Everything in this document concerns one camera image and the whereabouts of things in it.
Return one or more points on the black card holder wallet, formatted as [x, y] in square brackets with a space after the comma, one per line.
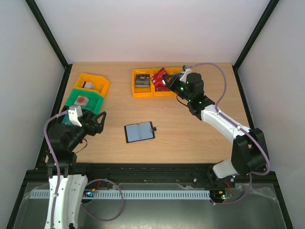
[139, 132]

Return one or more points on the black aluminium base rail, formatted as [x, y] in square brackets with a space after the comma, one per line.
[184, 174]

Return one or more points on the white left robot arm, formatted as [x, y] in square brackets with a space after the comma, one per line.
[63, 132]

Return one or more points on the black right rear frame post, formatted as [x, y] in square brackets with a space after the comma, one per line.
[271, 6]

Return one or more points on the white slotted cable duct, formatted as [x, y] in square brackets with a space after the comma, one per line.
[148, 194]

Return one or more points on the silver card stack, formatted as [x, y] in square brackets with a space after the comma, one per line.
[88, 85]

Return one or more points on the black card stack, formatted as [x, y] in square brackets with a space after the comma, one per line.
[142, 80]

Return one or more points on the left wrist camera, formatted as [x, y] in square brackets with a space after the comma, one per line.
[75, 113]

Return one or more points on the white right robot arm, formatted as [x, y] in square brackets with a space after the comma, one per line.
[249, 151]

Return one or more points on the yellow bin left side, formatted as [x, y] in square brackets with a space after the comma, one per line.
[101, 83]

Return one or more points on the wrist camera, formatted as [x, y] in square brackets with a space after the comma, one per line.
[185, 71]
[75, 113]

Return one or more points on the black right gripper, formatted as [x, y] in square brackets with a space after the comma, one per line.
[173, 82]

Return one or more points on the yellow bin with red cards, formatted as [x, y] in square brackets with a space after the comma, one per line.
[168, 93]

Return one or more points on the yellow bin with blue cards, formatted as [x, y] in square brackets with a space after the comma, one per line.
[176, 70]

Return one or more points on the green bin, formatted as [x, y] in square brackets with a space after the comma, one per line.
[95, 100]

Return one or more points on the red round card stack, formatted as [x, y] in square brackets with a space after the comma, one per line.
[81, 101]

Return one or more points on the yellow bin with black cards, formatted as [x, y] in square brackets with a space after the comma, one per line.
[141, 92]

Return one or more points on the black left rear frame post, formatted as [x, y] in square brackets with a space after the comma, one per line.
[47, 32]

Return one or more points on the black frame post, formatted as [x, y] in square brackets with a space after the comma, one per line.
[271, 6]
[47, 32]

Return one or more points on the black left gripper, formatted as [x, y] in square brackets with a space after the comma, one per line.
[97, 128]

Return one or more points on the teal card stack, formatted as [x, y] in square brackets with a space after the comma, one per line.
[66, 120]

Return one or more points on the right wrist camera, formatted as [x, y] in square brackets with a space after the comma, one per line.
[185, 71]

